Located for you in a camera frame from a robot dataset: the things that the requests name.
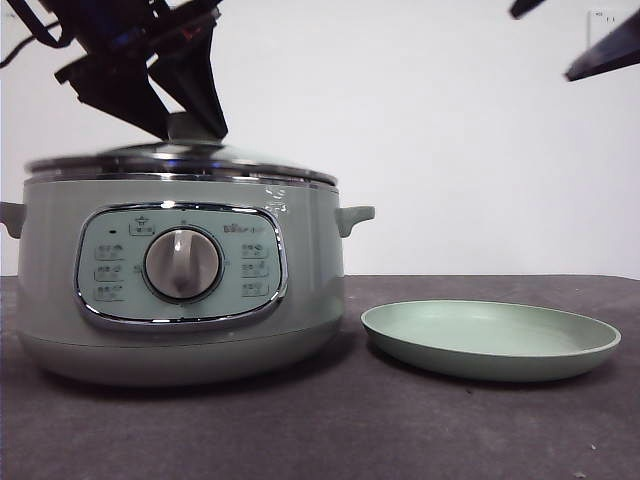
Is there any glass lid with green knob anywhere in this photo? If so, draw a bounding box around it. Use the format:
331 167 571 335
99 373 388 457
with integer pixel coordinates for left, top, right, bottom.
27 112 339 186

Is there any pale green electric steamer pot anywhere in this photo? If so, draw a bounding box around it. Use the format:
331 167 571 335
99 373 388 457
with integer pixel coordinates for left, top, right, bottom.
0 172 376 389

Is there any pale green round plate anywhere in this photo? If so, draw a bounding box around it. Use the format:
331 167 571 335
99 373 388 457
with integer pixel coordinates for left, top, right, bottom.
360 299 623 384

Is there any white wall socket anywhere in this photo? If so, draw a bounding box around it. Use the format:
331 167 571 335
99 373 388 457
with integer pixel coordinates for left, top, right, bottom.
587 9 621 51

